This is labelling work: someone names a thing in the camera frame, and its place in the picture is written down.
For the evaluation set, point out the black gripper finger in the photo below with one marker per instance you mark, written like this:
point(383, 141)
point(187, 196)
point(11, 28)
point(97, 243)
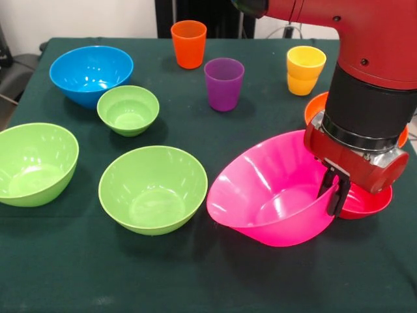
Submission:
point(325, 186)
point(339, 199)

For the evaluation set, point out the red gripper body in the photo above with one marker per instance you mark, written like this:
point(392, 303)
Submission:
point(345, 159)

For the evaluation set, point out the pink plastic bowl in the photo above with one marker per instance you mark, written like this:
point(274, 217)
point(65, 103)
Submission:
point(260, 195)

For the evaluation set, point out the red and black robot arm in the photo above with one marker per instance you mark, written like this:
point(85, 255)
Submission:
point(374, 98)

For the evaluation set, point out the small red plastic bowl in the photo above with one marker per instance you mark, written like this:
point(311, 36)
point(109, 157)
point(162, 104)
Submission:
point(365, 205)

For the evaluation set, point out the orange plastic bowl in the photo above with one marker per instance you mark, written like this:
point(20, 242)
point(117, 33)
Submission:
point(314, 109)

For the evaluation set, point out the yellow plastic cup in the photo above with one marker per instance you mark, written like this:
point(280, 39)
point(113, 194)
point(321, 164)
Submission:
point(302, 86)
point(306, 62)

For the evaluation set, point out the black power plug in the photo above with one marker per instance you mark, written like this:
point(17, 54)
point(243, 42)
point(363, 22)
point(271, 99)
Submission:
point(288, 32)

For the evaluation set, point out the purple plastic cup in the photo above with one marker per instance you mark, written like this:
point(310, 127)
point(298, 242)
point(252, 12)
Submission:
point(223, 84)

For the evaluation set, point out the dark green tablecloth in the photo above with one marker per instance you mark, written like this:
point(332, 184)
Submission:
point(195, 270)

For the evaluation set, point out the large green plastic bowl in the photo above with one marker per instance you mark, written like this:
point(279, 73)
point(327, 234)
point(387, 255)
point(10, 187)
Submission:
point(153, 192)
point(32, 163)

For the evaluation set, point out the orange plastic cup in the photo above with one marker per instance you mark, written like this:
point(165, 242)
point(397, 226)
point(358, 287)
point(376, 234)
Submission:
point(189, 45)

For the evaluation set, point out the small green plastic bowl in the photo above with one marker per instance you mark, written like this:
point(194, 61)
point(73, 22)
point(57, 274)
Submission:
point(127, 114)

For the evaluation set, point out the blue plastic bowl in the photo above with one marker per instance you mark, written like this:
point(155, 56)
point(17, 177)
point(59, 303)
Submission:
point(91, 71)

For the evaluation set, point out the black office chair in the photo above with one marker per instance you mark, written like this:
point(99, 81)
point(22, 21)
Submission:
point(19, 71)

